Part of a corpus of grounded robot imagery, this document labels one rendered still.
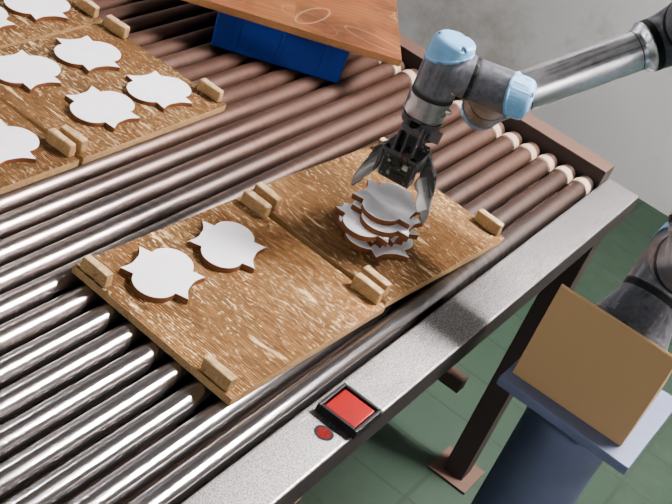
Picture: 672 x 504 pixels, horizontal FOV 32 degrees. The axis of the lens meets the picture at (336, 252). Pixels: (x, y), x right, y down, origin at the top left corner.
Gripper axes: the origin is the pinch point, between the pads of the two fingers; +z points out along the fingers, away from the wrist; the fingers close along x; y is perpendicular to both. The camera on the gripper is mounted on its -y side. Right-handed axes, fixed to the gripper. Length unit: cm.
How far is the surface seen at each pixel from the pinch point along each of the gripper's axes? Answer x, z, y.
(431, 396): 16, 101, -87
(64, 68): -70, 8, 2
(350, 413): 16.9, 8.5, 45.7
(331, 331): 6.2, 7.8, 31.4
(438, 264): 12.8, 7.8, -2.6
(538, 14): -32, 56, -282
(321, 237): -7.0, 7.8, 8.9
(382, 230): 2.6, 0.7, 8.0
